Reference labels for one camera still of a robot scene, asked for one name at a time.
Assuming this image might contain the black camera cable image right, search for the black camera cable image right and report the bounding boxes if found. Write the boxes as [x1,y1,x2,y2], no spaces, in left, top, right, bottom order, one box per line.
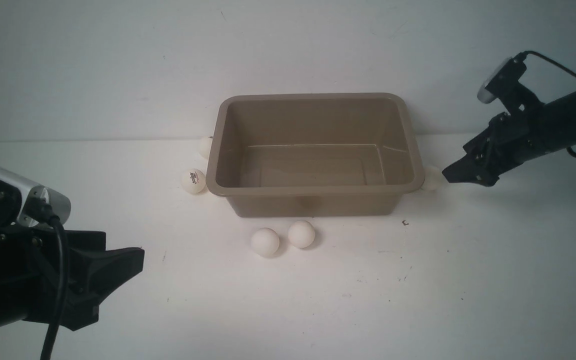
[514,50,576,158]

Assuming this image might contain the black camera cable image left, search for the black camera cable image left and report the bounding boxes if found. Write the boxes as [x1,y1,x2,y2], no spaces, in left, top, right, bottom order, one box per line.
[25,198,70,360]

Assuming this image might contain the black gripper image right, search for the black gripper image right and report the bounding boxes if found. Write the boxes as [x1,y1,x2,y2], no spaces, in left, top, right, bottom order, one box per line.
[441,112,534,187]

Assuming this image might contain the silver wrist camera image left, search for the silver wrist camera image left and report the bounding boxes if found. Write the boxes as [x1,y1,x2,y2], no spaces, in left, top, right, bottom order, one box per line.
[0,167,72,228]

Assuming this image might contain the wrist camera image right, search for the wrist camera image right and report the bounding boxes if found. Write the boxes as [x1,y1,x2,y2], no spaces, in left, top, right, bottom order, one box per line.
[477,51,545,116]

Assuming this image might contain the tan plastic storage bin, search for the tan plastic storage bin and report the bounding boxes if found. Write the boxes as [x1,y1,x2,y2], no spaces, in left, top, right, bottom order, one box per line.
[206,92,426,218]

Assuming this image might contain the white ball with logo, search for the white ball with logo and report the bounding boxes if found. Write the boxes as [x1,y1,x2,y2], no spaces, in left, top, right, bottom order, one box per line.
[180,168,206,195]

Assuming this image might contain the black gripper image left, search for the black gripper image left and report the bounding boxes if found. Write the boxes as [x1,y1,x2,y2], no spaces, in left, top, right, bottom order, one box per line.
[0,227,146,331]

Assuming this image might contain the black camera cable image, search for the black camera cable image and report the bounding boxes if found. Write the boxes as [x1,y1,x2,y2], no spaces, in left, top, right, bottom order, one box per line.
[514,50,576,158]
[25,198,70,360]

